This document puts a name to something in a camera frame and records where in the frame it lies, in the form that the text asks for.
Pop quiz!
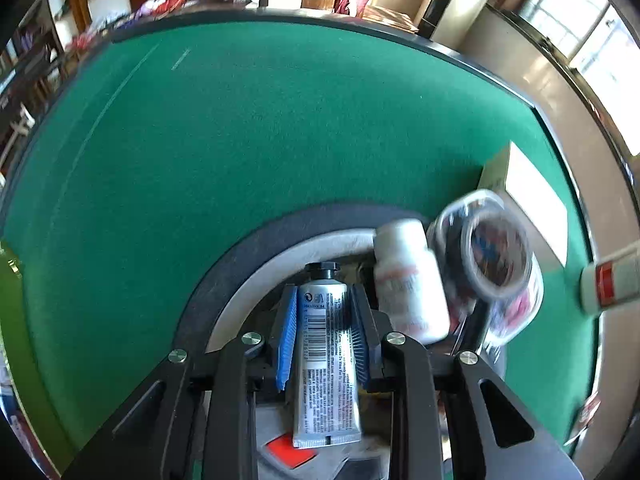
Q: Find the silver tube black cap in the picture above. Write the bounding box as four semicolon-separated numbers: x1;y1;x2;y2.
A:
291;261;362;450

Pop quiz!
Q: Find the red white snack packet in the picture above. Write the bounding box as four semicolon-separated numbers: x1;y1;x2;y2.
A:
567;392;603;443

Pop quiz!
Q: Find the white cardboard box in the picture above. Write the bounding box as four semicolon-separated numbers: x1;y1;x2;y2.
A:
477;141;568;267

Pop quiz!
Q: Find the clear printed pencil case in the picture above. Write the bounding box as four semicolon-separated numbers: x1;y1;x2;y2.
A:
427;189;546;348

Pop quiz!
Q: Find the window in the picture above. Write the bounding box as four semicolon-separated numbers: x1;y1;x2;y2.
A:
517;0;640;156

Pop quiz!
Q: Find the large white bottle red cap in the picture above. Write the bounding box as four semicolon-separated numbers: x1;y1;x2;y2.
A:
580;247;640;317

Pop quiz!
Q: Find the small white pill bottle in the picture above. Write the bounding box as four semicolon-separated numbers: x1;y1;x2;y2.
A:
372;219;451;345

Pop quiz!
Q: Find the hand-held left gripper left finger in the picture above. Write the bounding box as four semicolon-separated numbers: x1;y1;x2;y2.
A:
62;284;298;480

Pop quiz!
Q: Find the wooden display shelf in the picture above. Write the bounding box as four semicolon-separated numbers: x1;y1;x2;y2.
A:
0;5;76;171

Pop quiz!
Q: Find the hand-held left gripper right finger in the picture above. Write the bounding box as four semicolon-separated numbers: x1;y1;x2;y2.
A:
351;282;585;480

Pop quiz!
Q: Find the round table control panel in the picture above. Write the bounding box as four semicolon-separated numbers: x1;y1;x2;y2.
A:
172;204;508;480

